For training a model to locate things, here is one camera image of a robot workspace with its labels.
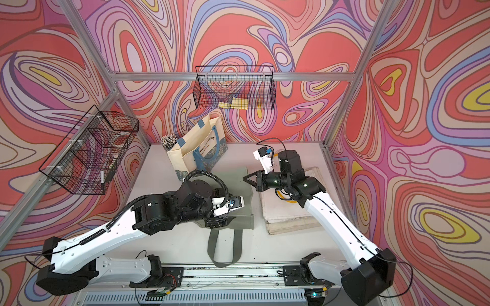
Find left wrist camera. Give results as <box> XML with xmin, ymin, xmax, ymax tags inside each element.
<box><xmin>212</xmin><ymin>196</ymin><xmax>244</xmax><ymax>217</ymax></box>

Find clear cup of pencils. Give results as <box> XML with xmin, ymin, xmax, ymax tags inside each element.
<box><xmin>160</xmin><ymin>134</ymin><xmax>178</xmax><ymax>151</ymax></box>

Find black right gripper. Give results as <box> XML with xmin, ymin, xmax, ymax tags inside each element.
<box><xmin>244</xmin><ymin>169</ymin><xmax>290</xmax><ymax>192</ymax></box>

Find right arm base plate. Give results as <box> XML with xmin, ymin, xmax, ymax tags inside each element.
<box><xmin>277</xmin><ymin>265</ymin><xmax>334</xmax><ymax>288</ymax></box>

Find cream canvas bag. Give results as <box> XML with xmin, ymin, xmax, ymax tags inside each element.
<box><xmin>265</xmin><ymin>217</ymin><xmax>321</xmax><ymax>235</ymax></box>

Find black wire basket, wall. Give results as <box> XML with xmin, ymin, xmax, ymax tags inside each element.
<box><xmin>38</xmin><ymin>105</ymin><xmax>140</xmax><ymax>195</ymax></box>
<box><xmin>193</xmin><ymin>65</ymin><xmax>276</xmax><ymax>110</ymax></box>

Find black wire basket, left wall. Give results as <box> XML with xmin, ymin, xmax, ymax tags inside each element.
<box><xmin>38</xmin><ymin>105</ymin><xmax>140</xmax><ymax>195</ymax></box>

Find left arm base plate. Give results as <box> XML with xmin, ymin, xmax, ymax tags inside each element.
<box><xmin>130</xmin><ymin>266</ymin><xmax>185</xmax><ymax>289</ymax></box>

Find yellow sticky note pad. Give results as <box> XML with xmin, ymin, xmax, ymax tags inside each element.
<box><xmin>230</xmin><ymin>97</ymin><xmax>249</xmax><ymax>110</ymax></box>

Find green canvas bag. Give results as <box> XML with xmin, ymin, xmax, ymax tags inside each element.
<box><xmin>191</xmin><ymin>167</ymin><xmax>255</xmax><ymax>268</ymax></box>

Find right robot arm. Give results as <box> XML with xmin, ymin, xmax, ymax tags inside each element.
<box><xmin>243</xmin><ymin>147</ymin><xmax>397</xmax><ymax>305</ymax></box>

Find cream bag with blue handles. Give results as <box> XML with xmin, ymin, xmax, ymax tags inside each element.
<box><xmin>167</xmin><ymin>116</ymin><xmax>228</xmax><ymax>181</ymax></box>

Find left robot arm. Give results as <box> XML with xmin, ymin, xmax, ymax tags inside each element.
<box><xmin>36</xmin><ymin>180</ymin><xmax>242</xmax><ymax>296</ymax></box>

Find black wire basket, back wall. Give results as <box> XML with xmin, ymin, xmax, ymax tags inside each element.
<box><xmin>193</xmin><ymin>65</ymin><xmax>276</xmax><ymax>110</ymax></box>

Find cream bag with yellow handles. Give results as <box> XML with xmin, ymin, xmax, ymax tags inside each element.
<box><xmin>259</xmin><ymin>189</ymin><xmax>312</xmax><ymax>222</ymax></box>

